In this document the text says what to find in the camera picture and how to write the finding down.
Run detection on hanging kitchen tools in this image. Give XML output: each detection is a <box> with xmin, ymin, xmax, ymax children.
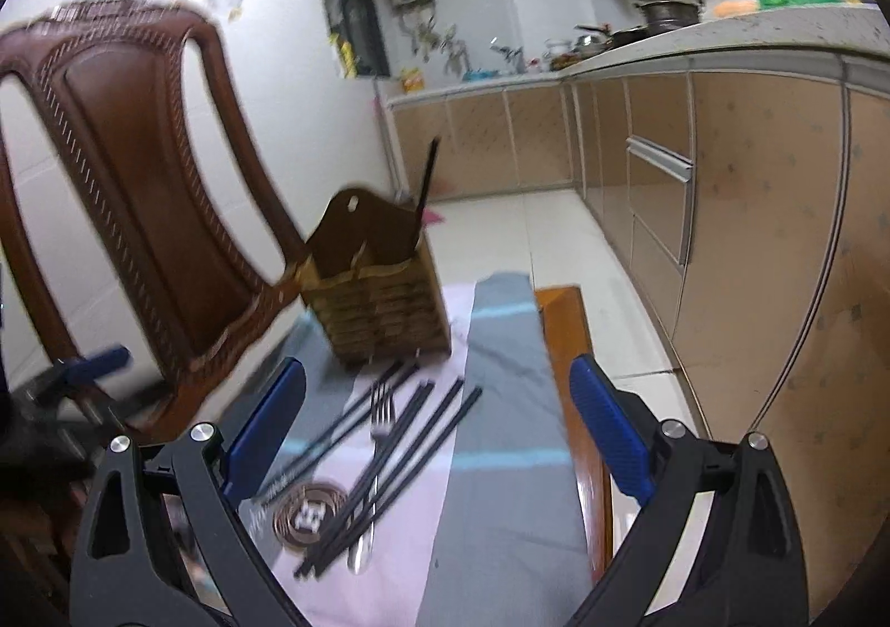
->
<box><xmin>402</xmin><ymin>18</ymin><xmax>475</xmax><ymax>78</ymax></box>

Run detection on bundle of black chopsticks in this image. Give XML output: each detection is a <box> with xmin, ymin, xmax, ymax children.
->
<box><xmin>278</xmin><ymin>359</ymin><xmax>484</xmax><ymax>582</ymax></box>

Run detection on black chopstick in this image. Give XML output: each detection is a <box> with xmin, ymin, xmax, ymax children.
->
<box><xmin>407</xmin><ymin>136</ymin><xmax>441</xmax><ymax>253</ymax></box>

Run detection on white speckled countertop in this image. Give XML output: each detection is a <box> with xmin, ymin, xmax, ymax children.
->
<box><xmin>385</xmin><ymin>1</ymin><xmax>890</xmax><ymax>108</ymax></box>

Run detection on dark framed window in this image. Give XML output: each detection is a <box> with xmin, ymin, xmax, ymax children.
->
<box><xmin>309</xmin><ymin>0</ymin><xmax>392</xmax><ymax>80</ymax></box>

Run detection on beige kitchen cabinets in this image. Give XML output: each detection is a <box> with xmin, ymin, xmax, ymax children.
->
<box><xmin>385</xmin><ymin>53</ymin><xmax>890</xmax><ymax>604</ymax></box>

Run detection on wooden slatted utensil holder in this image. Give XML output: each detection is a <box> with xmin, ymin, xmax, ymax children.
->
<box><xmin>299</xmin><ymin>187</ymin><xmax>452</xmax><ymax>365</ymax></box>

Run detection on silver metal utensil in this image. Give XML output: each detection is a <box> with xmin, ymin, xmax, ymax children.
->
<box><xmin>240</xmin><ymin>460</ymin><xmax>310</xmax><ymax>531</ymax></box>

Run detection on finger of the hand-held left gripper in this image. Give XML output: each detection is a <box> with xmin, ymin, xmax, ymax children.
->
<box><xmin>31</xmin><ymin>345</ymin><xmax>133</xmax><ymax>407</ymax></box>

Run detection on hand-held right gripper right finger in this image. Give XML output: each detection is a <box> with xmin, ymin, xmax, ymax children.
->
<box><xmin>566</xmin><ymin>354</ymin><xmax>811</xmax><ymax>627</ymax></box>

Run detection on grey cloth blue stripe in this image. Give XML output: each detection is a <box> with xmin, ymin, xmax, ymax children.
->
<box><xmin>416</xmin><ymin>272</ymin><xmax>614</xmax><ymax>627</ymax></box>
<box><xmin>264</xmin><ymin>314</ymin><xmax>349</xmax><ymax>406</ymax></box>

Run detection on silver drawer handle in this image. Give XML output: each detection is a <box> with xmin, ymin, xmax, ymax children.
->
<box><xmin>624</xmin><ymin>136</ymin><xmax>696</xmax><ymax>266</ymax></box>

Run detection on wooden table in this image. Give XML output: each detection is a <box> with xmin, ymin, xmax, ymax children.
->
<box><xmin>535</xmin><ymin>285</ymin><xmax>617</xmax><ymax>590</ymax></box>

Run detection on brown carved wooden chair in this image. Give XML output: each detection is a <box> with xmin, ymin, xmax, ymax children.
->
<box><xmin>0</xmin><ymin>0</ymin><xmax>314</xmax><ymax>440</ymax></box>

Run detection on dark frying pan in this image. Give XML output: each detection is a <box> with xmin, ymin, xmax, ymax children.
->
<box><xmin>573</xmin><ymin>23</ymin><xmax>652</xmax><ymax>48</ymax></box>

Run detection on steel cooking pot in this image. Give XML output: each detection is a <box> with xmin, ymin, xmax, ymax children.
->
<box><xmin>635</xmin><ymin>0</ymin><xmax>705</xmax><ymax>31</ymax></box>

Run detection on silver metal fork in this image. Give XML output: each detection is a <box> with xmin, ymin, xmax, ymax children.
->
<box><xmin>345</xmin><ymin>380</ymin><xmax>394</xmax><ymax>576</ymax></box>

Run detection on chrome faucet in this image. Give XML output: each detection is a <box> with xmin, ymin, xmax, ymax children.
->
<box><xmin>490</xmin><ymin>39</ymin><xmax>527</xmax><ymax>75</ymax></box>

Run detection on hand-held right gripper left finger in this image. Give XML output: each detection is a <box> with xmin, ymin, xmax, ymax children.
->
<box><xmin>70</xmin><ymin>357</ymin><xmax>314</xmax><ymax>627</ymax></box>

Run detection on pink cloth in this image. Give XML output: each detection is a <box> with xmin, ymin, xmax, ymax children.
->
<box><xmin>243</xmin><ymin>279</ymin><xmax>481</xmax><ymax>627</ymax></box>

